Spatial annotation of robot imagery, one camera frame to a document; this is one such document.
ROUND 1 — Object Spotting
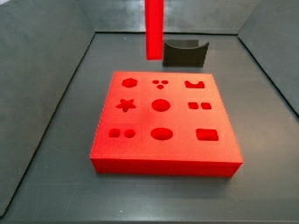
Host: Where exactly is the long red arch peg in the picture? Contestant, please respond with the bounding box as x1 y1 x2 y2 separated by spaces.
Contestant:
144 0 164 60

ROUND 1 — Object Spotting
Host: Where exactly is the black arch holder block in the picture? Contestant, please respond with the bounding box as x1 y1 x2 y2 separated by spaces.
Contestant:
163 39 209 67

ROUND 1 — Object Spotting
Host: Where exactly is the red shape sorter board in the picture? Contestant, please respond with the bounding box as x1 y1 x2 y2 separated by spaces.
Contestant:
89 72 243 177

